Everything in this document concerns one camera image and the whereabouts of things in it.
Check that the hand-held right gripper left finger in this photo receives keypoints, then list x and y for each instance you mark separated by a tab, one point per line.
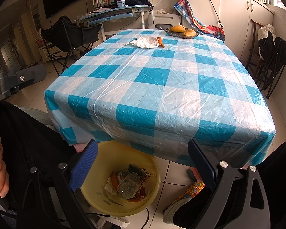
83	167

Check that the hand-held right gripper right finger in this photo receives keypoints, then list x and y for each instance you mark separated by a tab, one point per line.
202	164

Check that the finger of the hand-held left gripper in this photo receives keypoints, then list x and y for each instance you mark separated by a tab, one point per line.
28	76

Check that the orange peel piece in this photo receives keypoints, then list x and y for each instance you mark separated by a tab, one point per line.
160	43
114	180

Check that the white tissue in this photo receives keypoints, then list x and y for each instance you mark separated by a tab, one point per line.
109	188

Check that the yellow plastic bin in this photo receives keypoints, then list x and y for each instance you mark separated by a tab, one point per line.
97	200

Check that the clear plastic bottle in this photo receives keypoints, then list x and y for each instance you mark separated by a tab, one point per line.
128	186

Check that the red printed snack wrapper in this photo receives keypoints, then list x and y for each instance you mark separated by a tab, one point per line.
144	192

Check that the white bag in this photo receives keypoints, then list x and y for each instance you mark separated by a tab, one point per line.
145	41

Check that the colourful knitted slipper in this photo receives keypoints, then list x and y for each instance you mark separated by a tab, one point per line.
193	189

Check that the low white television stand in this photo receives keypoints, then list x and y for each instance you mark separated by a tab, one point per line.
44	52

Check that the black folding camp chair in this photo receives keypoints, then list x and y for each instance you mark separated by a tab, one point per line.
62	33

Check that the person's grey shoe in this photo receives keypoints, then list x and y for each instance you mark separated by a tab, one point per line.
176	212

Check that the white display shelf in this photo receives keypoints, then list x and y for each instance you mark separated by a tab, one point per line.
37	21

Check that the white power strip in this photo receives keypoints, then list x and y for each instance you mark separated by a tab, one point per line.
104	221

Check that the person's right leg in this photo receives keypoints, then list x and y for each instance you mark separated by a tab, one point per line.
281	162

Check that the blue white checked tablecloth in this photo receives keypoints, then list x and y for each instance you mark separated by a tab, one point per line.
157	88

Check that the loose papers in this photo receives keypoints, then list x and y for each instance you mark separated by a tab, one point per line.
102	10

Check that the blue white study desk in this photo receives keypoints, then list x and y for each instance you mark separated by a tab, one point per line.
114	13

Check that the blue pencil sharpener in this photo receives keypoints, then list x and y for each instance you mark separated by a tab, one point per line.
121	4

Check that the dark wooden chair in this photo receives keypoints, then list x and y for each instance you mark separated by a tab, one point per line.
252	52

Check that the round tan fruit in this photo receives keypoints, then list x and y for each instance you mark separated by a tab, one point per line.
189	33

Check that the yellow mango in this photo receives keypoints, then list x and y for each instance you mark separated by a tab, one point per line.
177	28

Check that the white sack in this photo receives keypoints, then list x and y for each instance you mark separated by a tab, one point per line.
264	33

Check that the white rag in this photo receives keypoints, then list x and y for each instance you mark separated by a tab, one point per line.
163	11

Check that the white floor appliance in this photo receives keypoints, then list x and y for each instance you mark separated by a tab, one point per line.
166	19

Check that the white cabinet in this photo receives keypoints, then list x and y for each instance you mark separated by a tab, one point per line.
236	16

